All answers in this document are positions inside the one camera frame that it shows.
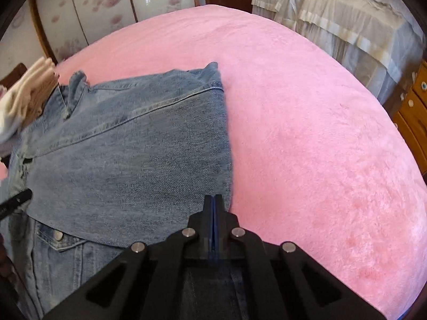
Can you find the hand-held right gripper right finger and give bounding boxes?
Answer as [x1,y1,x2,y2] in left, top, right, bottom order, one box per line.
[213,194,388,320]

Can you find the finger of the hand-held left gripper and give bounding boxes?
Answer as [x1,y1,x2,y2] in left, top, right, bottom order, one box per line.
[0,188,33,221]

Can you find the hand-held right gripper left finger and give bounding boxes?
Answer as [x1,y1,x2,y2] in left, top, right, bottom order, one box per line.
[43,195,213,320]

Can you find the grey denim jeans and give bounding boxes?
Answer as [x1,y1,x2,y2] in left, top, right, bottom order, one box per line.
[0,62,249,320]

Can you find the pile of white beige clothes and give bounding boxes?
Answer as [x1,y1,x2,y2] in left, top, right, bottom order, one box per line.
[0,57,60,147]

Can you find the pink fleece blanket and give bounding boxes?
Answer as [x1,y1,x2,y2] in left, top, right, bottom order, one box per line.
[0,4,427,320]

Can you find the wooden headboard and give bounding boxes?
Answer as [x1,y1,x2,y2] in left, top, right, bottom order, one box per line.
[0,63,28,90]

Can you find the floral sliding door wardrobe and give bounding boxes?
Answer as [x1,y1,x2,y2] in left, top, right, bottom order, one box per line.
[28,0,208,63]

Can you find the wooden dresser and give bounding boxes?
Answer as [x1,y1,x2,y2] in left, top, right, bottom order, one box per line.
[391,59,427,175]

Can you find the white lace curtain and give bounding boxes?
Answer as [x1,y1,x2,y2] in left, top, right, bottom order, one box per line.
[251,0,426,105]

